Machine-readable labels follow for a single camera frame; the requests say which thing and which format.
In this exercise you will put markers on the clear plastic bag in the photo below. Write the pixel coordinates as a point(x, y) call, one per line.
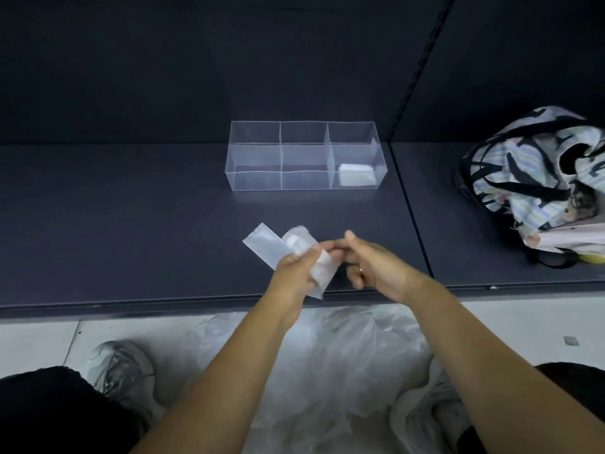
point(264, 243)
point(357, 175)

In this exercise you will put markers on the person's right forearm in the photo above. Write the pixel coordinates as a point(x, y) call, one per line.
point(501, 368)

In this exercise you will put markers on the yellow plastic item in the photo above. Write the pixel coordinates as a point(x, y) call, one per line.
point(592, 258)

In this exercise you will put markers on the black white striped tote bag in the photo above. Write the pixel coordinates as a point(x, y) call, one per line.
point(515, 170)

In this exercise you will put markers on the person's right hand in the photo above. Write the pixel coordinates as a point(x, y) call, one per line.
point(383, 269)

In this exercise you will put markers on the person's left hand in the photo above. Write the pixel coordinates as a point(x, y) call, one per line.
point(290, 283)

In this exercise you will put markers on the small brown plush toy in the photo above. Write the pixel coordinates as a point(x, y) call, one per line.
point(579, 206)

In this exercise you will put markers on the black trousers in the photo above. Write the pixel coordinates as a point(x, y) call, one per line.
point(52, 411)

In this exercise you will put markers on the clear three-compartment plastic box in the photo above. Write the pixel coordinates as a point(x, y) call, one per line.
point(283, 155)

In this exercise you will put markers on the person's right grey shoe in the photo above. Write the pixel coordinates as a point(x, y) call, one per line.
point(420, 416)

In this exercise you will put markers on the pile of plastic bags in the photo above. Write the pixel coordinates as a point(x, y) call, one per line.
point(331, 364)

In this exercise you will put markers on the person's left forearm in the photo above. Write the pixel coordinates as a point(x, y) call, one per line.
point(212, 387)

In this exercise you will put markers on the pink white folder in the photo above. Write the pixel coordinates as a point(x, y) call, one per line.
point(567, 239)

